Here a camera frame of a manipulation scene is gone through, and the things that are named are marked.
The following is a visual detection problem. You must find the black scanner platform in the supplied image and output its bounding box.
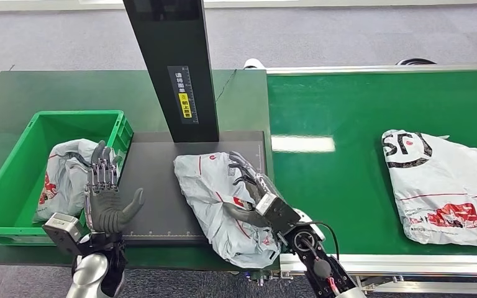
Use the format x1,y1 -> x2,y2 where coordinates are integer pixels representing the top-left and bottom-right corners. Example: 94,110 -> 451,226
117,131 -> 268,248

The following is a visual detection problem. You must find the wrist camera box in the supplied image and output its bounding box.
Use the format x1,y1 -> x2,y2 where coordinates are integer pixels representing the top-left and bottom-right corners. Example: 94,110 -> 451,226
255,193 -> 302,236
42,212 -> 84,256

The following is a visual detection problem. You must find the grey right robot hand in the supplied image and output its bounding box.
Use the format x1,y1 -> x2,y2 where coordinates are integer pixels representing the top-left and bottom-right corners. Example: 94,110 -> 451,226
222,151 -> 284,228

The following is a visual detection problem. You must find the black scanner column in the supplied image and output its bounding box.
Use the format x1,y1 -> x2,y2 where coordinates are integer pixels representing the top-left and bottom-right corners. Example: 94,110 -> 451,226
122,0 -> 220,143

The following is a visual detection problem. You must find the black coiled object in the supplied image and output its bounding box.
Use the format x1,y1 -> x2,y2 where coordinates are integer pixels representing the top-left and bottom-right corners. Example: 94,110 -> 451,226
395,58 -> 438,66

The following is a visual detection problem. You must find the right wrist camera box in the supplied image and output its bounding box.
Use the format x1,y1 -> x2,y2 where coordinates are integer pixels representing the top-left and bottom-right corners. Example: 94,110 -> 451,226
255,193 -> 302,236

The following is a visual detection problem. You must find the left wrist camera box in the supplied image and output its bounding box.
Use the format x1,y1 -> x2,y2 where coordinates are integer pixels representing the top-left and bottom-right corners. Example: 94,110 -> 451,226
42,212 -> 84,256

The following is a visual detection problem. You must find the grey mailer, black round logo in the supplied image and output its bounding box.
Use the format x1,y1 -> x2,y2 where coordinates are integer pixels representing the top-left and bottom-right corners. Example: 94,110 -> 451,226
381,130 -> 477,246

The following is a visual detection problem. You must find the crumpled grey mailer, red print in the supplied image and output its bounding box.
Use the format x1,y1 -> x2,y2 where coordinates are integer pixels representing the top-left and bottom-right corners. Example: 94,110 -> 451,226
32,138 -> 120,223

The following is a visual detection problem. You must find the grey mailer with red lines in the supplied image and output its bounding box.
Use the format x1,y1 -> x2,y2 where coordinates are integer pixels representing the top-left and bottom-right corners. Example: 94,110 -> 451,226
173,152 -> 283,269

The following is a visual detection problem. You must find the green plastic crate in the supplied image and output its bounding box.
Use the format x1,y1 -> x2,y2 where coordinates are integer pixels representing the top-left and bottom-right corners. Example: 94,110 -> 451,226
0,109 -> 134,246

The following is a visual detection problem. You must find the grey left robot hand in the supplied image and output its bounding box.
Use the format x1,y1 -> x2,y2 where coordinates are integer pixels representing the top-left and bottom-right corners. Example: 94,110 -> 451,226
84,140 -> 145,235

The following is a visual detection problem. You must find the aluminium conveyor frame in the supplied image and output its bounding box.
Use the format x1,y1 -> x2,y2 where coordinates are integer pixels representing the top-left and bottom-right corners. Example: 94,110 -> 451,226
265,63 -> 477,295

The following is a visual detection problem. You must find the green conveyor belt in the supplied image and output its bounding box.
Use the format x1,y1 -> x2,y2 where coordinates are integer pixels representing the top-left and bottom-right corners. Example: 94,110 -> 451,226
266,70 -> 477,256

